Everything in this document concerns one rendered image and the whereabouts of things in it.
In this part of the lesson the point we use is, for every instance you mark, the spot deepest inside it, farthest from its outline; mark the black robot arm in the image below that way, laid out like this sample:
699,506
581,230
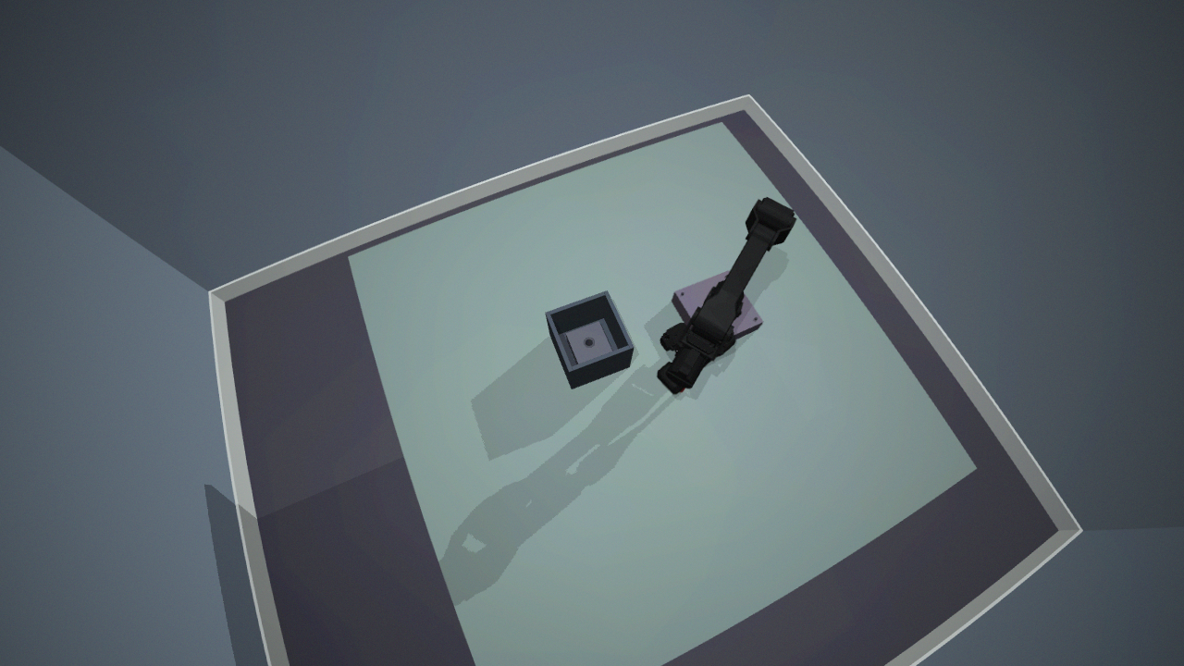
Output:
768,224

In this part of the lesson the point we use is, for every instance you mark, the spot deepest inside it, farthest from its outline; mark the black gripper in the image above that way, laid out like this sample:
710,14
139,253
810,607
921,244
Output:
674,389

